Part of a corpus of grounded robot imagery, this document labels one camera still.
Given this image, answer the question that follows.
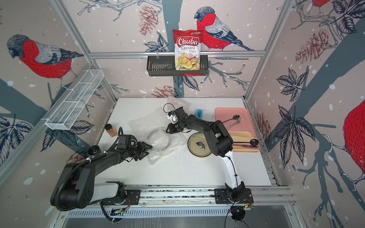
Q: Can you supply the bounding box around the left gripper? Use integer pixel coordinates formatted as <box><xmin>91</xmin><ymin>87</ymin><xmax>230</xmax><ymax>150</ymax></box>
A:
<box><xmin>126</xmin><ymin>141</ymin><xmax>153</xmax><ymax>161</ymax></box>

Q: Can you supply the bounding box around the clear bubble wrap sheet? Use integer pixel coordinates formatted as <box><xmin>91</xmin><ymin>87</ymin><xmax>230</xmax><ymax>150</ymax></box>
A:
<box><xmin>165</xmin><ymin>97</ymin><xmax>191</xmax><ymax>114</ymax></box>
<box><xmin>128</xmin><ymin>107</ymin><xmax>187</xmax><ymax>166</ymax></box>

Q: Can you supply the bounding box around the white plate dark rim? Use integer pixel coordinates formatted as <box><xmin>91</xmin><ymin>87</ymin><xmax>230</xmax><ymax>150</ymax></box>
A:
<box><xmin>146</xmin><ymin>128</ymin><xmax>172</xmax><ymax>152</ymax></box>

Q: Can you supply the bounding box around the speckled cream plate dark rim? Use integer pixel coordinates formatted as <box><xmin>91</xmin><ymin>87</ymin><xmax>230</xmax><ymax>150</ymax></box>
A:
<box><xmin>187</xmin><ymin>133</ymin><xmax>212</xmax><ymax>158</ymax></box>

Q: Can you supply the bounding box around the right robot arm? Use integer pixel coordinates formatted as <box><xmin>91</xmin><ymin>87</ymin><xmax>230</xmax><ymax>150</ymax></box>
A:
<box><xmin>166</xmin><ymin>107</ymin><xmax>246</xmax><ymax>203</ymax></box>

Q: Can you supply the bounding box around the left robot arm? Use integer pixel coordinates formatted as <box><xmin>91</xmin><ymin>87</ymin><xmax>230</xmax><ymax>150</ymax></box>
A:
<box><xmin>50</xmin><ymin>142</ymin><xmax>153</xmax><ymax>211</ymax></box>

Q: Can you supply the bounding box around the blue tape dispenser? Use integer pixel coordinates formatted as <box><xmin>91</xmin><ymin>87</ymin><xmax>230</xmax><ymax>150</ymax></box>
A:
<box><xmin>195</xmin><ymin>109</ymin><xmax>203</xmax><ymax>119</ymax></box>

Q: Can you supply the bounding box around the orange spice bottle black cap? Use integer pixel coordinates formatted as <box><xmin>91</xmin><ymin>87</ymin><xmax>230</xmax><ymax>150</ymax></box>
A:
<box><xmin>105</xmin><ymin>123</ymin><xmax>117</xmax><ymax>137</ymax></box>

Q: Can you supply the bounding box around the shaker jar black lid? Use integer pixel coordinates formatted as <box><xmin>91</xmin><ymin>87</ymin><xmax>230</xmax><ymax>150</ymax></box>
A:
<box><xmin>87</xmin><ymin>145</ymin><xmax>101</xmax><ymax>156</ymax></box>

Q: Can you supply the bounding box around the pink tray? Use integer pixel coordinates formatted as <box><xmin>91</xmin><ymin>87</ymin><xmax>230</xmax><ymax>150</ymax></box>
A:
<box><xmin>215</xmin><ymin>107</ymin><xmax>256</xmax><ymax>137</ymax></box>

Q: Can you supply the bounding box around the black spoon on tray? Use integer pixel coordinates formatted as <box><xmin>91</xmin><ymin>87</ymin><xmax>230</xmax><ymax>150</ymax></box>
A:
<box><xmin>222</xmin><ymin>115</ymin><xmax>240</xmax><ymax>124</ymax></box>

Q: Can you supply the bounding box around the silver fork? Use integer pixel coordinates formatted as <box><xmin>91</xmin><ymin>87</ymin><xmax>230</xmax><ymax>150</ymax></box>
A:
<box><xmin>226</xmin><ymin>118</ymin><xmax>243</xmax><ymax>130</ymax></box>

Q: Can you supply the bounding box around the black ladle spoon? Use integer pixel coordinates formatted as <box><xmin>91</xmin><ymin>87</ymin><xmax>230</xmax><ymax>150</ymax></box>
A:
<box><xmin>234</xmin><ymin>138</ymin><xmax>259</xmax><ymax>146</ymax></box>

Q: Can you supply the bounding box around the Chuba cassava chips bag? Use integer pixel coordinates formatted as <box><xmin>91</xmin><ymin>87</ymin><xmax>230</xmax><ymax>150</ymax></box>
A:
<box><xmin>173</xmin><ymin>30</ymin><xmax>202</xmax><ymax>72</ymax></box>

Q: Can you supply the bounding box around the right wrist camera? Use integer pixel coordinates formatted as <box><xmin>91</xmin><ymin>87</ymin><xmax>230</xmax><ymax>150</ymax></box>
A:
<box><xmin>168</xmin><ymin>111</ymin><xmax>178</xmax><ymax>124</ymax></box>

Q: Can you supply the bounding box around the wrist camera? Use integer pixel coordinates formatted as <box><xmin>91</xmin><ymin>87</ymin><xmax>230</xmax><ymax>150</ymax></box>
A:
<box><xmin>168</xmin><ymin>111</ymin><xmax>178</xmax><ymax>124</ymax></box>
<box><xmin>116</xmin><ymin>135</ymin><xmax>132</xmax><ymax>150</ymax></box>

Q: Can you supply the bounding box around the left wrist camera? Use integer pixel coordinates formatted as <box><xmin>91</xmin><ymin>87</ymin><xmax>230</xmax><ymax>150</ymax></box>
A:
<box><xmin>116</xmin><ymin>135</ymin><xmax>132</xmax><ymax>150</ymax></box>

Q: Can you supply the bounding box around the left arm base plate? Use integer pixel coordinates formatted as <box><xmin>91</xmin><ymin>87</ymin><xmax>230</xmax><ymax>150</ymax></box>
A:
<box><xmin>101</xmin><ymin>190</ymin><xmax>141</xmax><ymax>206</ymax></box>

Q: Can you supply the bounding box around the black wire basket shelf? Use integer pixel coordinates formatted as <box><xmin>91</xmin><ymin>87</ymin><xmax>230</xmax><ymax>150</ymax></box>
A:
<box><xmin>146</xmin><ymin>55</ymin><xmax>209</xmax><ymax>77</ymax></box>

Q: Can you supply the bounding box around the white mesh wall shelf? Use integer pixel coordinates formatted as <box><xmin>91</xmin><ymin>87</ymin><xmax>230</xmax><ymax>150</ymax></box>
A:
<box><xmin>45</xmin><ymin>69</ymin><xmax>104</xmax><ymax>130</ymax></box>

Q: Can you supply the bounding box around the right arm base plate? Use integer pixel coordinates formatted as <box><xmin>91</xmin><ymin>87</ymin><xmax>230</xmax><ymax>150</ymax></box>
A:
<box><xmin>214</xmin><ymin>188</ymin><xmax>254</xmax><ymax>204</ymax></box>

